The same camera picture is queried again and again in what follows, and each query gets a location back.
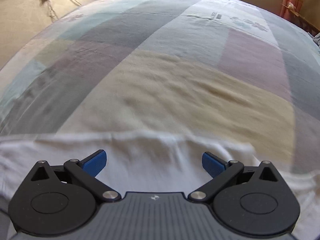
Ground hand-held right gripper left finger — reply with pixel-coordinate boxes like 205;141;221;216
31;149;120;202

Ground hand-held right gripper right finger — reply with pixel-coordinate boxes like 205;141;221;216
188;151;279;202

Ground white printed t-shirt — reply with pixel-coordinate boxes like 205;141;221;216
0;131;318;240

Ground bed with patchwork sheet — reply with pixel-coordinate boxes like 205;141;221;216
0;0;320;175

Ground wooden bedside shelf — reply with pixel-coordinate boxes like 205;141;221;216
281;2;320;34

